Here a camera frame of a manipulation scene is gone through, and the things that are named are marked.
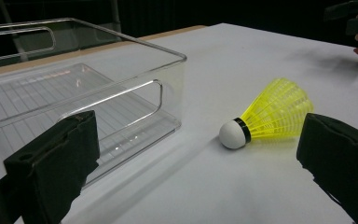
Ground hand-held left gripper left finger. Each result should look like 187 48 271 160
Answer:
3 109 101 224

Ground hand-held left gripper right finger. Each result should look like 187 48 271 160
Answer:
296 112 358 224

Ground clear plastic storage bin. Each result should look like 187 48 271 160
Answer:
0 17 188 189

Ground yellow shuttlecock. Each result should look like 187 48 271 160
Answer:
218 77 314 150

